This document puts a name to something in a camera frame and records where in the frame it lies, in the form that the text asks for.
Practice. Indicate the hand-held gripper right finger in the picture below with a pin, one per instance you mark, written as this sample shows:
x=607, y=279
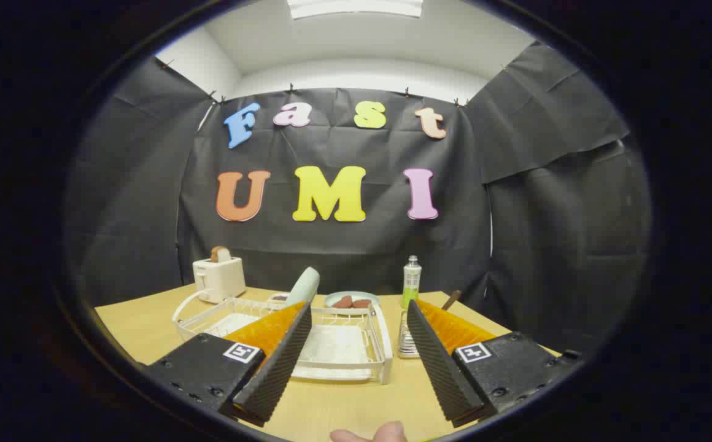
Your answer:
x=442, y=368

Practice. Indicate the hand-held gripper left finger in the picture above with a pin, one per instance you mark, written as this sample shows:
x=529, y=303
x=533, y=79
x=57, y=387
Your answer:
x=276, y=374

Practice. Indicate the pale green plate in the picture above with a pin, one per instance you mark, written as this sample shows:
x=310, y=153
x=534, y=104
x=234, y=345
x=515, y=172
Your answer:
x=304, y=287

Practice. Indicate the pale plate with meat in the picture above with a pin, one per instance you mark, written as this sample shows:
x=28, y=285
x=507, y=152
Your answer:
x=330, y=299

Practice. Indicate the white drip tray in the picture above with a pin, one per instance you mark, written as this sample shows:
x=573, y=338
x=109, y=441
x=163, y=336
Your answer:
x=337, y=350

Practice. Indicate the white divided bean tray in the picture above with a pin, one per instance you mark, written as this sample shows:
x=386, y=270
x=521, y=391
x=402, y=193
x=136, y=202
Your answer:
x=277, y=298

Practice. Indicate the green and white bottle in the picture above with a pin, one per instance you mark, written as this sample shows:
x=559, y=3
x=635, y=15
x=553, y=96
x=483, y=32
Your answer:
x=412, y=279

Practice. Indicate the brown meat piece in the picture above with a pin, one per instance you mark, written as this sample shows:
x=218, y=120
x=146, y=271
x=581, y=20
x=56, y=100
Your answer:
x=342, y=302
x=362, y=303

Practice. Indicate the white toaster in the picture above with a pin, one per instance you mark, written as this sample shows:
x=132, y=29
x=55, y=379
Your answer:
x=221, y=279

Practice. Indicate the toasted bread slice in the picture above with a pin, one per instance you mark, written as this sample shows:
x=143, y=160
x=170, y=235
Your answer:
x=218, y=253

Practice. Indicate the ceiling light panel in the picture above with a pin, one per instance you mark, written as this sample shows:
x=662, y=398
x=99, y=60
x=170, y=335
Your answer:
x=356, y=7

